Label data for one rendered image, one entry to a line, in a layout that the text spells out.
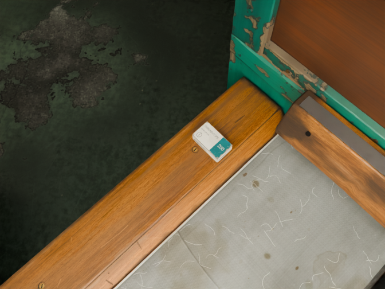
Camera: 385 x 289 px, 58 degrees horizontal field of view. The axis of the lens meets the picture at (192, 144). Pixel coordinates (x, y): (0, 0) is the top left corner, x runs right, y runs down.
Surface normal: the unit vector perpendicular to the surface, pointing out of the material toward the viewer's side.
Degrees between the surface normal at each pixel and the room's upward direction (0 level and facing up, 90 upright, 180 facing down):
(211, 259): 0
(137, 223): 0
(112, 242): 0
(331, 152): 67
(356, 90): 89
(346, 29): 90
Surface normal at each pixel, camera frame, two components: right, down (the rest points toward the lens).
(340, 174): -0.69, 0.46
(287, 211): -0.05, -0.36
